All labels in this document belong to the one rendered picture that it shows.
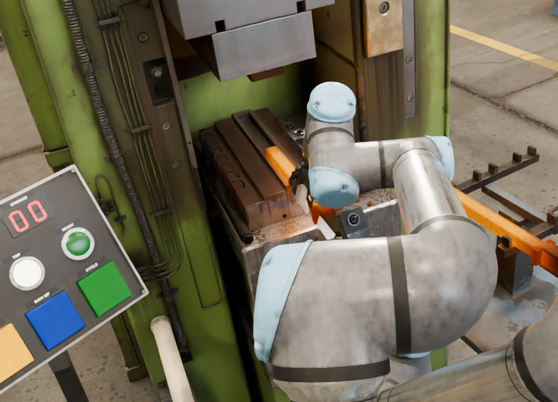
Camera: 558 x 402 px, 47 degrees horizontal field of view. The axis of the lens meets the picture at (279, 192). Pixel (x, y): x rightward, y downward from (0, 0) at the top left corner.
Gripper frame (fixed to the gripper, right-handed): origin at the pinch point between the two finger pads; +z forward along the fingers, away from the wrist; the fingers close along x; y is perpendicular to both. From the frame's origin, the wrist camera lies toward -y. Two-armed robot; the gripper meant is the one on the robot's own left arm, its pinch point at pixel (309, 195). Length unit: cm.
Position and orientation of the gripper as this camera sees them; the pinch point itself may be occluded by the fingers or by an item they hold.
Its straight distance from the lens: 132.2
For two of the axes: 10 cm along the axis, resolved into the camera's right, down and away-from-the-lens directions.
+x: 9.3, -2.9, 2.2
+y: 3.6, 8.2, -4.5
